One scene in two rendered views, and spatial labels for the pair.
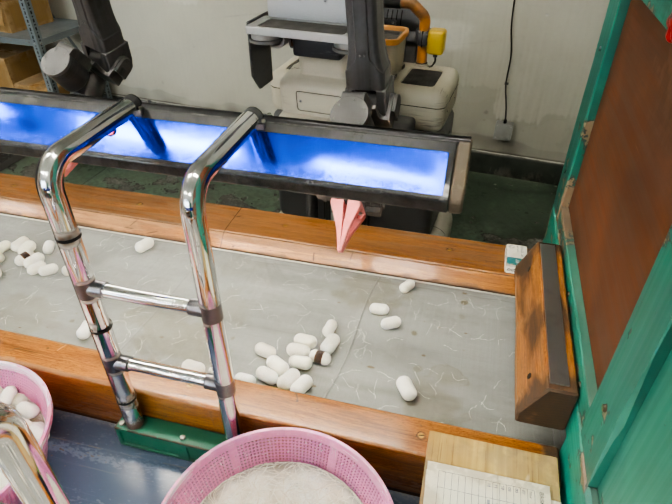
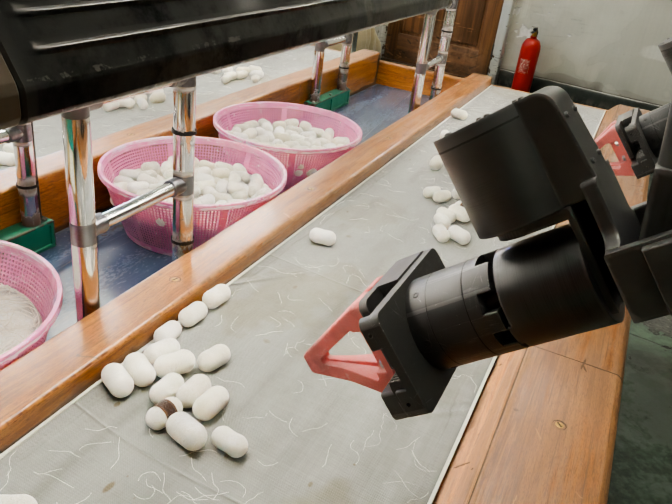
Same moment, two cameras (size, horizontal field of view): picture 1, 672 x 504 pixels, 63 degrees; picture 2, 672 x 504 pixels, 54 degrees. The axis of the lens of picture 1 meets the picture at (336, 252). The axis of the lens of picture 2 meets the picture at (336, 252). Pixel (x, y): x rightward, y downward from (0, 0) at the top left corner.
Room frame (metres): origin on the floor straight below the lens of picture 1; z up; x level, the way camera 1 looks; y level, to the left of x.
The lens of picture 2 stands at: (0.72, -0.37, 1.14)
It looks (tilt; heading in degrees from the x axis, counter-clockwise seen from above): 28 degrees down; 97
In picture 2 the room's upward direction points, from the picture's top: 8 degrees clockwise
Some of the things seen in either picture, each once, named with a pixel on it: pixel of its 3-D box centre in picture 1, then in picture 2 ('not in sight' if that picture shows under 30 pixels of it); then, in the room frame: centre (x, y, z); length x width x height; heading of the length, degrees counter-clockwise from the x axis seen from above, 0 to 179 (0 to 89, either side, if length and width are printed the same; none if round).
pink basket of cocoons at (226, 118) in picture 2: not in sight; (286, 148); (0.46, 0.76, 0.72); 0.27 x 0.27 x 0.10
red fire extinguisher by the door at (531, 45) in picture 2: not in sight; (527, 60); (1.29, 4.81, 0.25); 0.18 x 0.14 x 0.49; 70
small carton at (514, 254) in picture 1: (515, 259); not in sight; (0.75, -0.31, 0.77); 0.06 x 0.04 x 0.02; 165
